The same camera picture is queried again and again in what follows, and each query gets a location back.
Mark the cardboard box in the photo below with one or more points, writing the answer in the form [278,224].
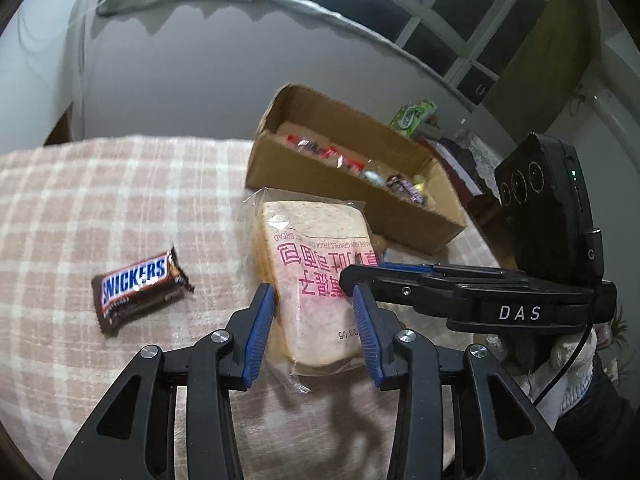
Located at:
[350,210]

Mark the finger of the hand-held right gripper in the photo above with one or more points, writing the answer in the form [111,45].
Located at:
[475,276]
[400,287]

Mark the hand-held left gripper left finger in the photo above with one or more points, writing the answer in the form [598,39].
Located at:
[257,340]

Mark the sliced bread packet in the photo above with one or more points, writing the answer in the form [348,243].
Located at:
[310,280]

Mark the white-framed window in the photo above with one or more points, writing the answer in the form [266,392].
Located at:
[450,15]

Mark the purple snack packet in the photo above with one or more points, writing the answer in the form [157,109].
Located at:
[412,193]

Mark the yellow snack packet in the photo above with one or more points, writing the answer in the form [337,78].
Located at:
[422,182]

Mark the large brown chocolate bar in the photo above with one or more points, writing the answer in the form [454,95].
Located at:
[135,285]

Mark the green tissue pack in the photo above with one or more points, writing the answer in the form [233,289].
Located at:
[412,116]

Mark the white lace cloth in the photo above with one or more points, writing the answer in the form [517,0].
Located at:
[480,155]

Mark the pink checked blanket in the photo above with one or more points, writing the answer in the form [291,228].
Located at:
[100,200]

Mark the person's right forearm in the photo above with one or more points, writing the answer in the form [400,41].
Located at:
[600,435]

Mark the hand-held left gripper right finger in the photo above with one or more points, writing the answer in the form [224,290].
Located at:
[367,345]

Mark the person's right hand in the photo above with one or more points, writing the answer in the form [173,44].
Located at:
[575,385]

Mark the clear red-trimmed snack packet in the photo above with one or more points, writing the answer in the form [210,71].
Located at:
[344,157]

